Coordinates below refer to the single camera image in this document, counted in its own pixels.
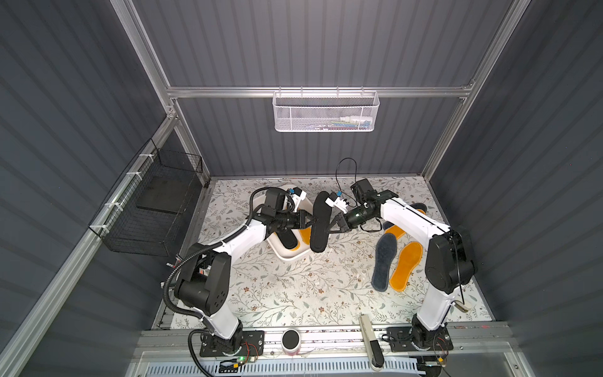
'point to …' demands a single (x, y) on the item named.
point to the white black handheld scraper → (374, 353)
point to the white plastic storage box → (273, 242)
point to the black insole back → (321, 219)
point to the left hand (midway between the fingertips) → (320, 223)
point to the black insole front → (287, 238)
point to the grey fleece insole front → (385, 253)
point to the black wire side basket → (151, 209)
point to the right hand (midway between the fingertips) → (331, 231)
